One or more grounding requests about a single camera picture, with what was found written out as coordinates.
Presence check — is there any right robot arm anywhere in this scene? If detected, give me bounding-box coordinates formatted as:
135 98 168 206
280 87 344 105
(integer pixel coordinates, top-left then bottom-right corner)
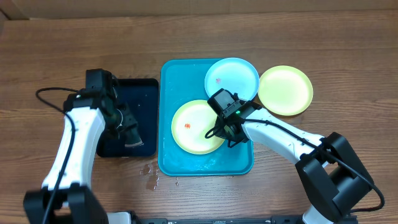
205 88 374 223

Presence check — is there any green plate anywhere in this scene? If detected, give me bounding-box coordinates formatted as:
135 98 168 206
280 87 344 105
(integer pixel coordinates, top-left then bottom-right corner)
257 65 313 116
171 100 224 154

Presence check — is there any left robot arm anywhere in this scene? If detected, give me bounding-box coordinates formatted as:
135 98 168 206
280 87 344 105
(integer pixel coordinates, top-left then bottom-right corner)
23 68 142 223

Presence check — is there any teal plastic tray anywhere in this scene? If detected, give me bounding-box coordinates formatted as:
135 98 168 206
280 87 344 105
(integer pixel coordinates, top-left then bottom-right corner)
158 58 254 176

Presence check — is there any light blue plate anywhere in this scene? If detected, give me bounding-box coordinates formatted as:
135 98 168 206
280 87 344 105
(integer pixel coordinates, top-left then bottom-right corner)
205 58 259 101

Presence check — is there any black plastic tray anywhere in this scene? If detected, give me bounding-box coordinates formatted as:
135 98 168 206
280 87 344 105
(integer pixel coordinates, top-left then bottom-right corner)
96 78 159 157

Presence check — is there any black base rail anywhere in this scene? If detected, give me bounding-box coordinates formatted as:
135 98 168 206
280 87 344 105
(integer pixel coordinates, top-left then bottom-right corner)
139 215 303 224

